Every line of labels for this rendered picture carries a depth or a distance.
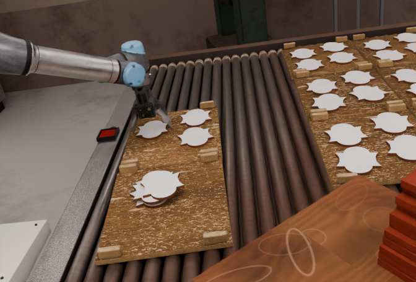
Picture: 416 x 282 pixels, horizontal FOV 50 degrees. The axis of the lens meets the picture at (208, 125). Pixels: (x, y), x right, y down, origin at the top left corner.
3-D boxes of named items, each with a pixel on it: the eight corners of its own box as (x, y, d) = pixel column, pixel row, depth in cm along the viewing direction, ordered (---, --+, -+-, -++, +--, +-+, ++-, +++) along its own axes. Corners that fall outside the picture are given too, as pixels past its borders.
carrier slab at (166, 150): (119, 174, 150) (118, 170, 149) (134, 120, 186) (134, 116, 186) (223, 160, 148) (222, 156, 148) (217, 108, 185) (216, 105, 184)
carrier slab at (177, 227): (96, 266, 113) (94, 261, 112) (118, 176, 149) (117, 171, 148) (233, 246, 111) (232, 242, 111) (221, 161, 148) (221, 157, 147)
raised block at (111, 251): (98, 260, 112) (96, 252, 111) (100, 255, 114) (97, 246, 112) (122, 257, 112) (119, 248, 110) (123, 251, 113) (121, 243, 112)
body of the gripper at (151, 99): (136, 121, 161) (129, 91, 156) (138, 111, 169) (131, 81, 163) (156, 118, 161) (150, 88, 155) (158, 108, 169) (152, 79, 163)
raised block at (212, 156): (200, 163, 146) (199, 155, 145) (200, 160, 147) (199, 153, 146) (218, 160, 146) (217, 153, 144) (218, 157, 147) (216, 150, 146)
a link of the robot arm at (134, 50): (114, 44, 153) (135, 38, 158) (121, 74, 158) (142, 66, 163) (125, 48, 148) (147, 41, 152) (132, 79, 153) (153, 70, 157)
